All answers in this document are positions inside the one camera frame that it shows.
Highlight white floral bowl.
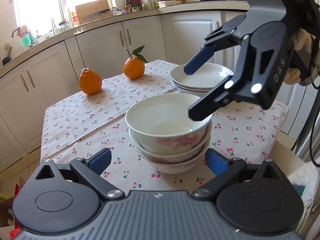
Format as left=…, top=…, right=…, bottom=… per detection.
left=136, top=139, right=210, bottom=174
left=129, top=126, right=211, bottom=164

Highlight cherry print tablecloth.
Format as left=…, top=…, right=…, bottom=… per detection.
left=41, top=60, right=293, bottom=192

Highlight orange with green leaf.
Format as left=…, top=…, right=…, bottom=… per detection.
left=123, top=46, right=148, bottom=80

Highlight white kitchen cabinets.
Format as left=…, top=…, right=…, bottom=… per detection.
left=1, top=1, right=248, bottom=170

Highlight gloved right hand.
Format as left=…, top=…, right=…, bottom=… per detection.
left=283, top=28, right=320, bottom=85

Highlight wooden cutting board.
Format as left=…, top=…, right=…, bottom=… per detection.
left=75, top=0, right=113, bottom=24

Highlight bumpy orange without leaf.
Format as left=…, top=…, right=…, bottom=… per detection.
left=79, top=68, right=102, bottom=95

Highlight kitchen faucet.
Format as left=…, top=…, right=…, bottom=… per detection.
left=11, top=27, right=35, bottom=48

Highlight white plate with fruit print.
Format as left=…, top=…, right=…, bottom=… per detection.
left=170, top=63, right=234, bottom=88

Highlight cardboard box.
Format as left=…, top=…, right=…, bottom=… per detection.
left=1, top=176, right=25, bottom=239

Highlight white bowl pink flowers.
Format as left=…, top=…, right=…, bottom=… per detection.
left=125, top=93, right=212, bottom=155

